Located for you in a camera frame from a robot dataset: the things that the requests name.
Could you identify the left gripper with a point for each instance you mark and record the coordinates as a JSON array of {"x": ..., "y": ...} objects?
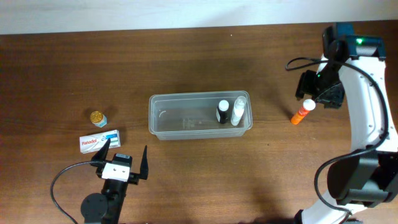
[{"x": 134, "y": 178}]

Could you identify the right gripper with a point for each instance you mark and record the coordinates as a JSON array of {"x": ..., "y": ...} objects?
[{"x": 302, "y": 84}]

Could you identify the orange bottle white cap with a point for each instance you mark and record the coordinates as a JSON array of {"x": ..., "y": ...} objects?
[{"x": 307, "y": 106}]

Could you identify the white Panadol box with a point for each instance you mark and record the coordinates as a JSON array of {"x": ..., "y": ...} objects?
[{"x": 94, "y": 142}]

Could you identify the white spray bottle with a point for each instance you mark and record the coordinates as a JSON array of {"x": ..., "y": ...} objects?
[{"x": 238, "y": 110}]

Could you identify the dark brown medicine bottle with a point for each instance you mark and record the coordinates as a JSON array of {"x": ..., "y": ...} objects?
[{"x": 222, "y": 111}]

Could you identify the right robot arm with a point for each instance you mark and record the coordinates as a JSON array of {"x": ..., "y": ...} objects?
[{"x": 351, "y": 70}]

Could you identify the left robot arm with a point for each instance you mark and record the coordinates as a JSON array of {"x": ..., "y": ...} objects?
[{"x": 106, "y": 206}]

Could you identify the clear plastic container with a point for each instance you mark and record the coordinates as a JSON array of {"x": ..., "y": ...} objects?
[{"x": 182, "y": 116}]

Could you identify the small gold-lid jar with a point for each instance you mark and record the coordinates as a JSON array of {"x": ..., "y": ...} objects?
[{"x": 98, "y": 119}]

